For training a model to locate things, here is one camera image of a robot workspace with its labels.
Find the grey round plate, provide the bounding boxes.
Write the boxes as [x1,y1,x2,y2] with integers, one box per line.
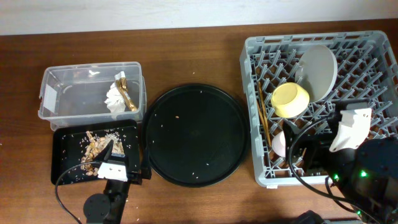
[295,45,338,103]

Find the white napkin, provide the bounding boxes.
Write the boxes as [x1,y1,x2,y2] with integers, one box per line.
[104,71,128,113]

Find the grey dishwasher rack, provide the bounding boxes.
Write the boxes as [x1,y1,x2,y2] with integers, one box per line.
[239,30,397,188]

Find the peanut shells food scraps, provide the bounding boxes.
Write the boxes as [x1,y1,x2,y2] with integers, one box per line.
[62,130,131,184]

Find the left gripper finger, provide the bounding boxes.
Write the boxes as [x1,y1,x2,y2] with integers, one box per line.
[95,140,114,162]
[141,148,152,180]

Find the yellow bowl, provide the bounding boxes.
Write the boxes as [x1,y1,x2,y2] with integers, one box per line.
[271,82,310,118]

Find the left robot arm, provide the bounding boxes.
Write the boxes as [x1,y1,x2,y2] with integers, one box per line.
[83,141,152,223]

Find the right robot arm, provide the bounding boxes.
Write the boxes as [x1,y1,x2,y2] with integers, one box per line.
[283,120,397,223]

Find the gold foil wrapper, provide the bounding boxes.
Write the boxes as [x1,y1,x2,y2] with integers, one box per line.
[116,78,137,111]

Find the pink plastic cup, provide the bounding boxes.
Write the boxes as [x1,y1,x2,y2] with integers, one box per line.
[272,131,286,157]

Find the round black serving tray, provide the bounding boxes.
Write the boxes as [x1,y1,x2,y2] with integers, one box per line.
[141,83,251,187]

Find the black rectangular tray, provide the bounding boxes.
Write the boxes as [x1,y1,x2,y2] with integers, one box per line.
[51,119,141,185]

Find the clear plastic storage bin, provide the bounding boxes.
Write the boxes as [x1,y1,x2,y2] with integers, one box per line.
[38,62,147,130]

